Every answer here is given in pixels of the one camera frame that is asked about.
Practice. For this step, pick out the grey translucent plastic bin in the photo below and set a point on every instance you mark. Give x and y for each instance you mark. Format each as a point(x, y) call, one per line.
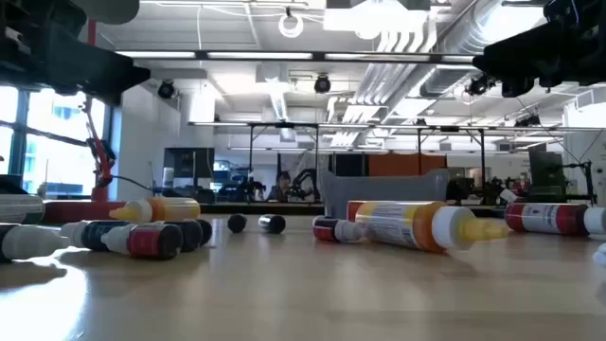
point(379, 189)

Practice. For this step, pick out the black ceiling camera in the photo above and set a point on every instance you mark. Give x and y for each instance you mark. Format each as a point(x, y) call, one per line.
point(479, 86)
point(165, 89)
point(322, 84)

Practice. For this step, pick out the large green food coloring bottle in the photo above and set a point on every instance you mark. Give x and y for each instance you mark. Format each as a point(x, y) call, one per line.
point(21, 208)

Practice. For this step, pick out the black cabinet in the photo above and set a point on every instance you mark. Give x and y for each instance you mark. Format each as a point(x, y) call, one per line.
point(189, 163)

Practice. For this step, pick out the black workstation frame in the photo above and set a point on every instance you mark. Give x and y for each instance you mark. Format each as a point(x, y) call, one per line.
point(284, 125)
point(450, 128)

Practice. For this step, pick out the black tripod stand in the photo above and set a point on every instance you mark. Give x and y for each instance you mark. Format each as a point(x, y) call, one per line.
point(588, 182)

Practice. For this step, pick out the large yellow food coloring bottle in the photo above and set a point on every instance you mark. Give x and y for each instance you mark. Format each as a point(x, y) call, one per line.
point(175, 208)
point(402, 225)

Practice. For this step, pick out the small red-label dropper bottle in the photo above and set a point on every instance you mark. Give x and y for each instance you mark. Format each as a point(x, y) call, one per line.
point(147, 241)

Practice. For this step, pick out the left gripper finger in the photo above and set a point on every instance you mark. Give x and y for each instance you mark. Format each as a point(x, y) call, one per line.
point(118, 73)

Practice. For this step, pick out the person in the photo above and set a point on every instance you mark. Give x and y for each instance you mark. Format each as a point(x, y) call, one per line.
point(284, 182)

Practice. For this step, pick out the large red food coloring bottle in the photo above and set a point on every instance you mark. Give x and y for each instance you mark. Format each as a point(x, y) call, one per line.
point(540, 218)
point(351, 210)

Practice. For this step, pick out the red desk lamp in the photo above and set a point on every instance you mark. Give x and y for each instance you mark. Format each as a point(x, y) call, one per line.
point(71, 211)

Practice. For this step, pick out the black table rig frame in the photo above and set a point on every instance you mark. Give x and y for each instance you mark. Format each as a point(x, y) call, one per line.
point(260, 209)

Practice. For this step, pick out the small white background object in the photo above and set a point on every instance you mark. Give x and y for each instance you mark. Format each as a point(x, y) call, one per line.
point(507, 195)

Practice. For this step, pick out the orange partition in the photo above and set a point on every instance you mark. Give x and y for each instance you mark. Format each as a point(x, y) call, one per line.
point(407, 165)

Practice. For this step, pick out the small dark blue dropper bottle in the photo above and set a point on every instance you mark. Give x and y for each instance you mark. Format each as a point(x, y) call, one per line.
point(90, 234)

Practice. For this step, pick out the black background robot arm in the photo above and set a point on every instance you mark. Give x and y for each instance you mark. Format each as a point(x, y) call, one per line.
point(305, 182)
point(248, 189)

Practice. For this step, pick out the black background monitor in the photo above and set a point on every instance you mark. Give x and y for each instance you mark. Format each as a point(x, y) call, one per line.
point(547, 175)

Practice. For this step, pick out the silver ventilation duct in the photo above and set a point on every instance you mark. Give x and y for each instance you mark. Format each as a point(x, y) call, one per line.
point(473, 28)

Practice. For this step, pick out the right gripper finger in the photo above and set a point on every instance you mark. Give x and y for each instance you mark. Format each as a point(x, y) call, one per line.
point(516, 61)

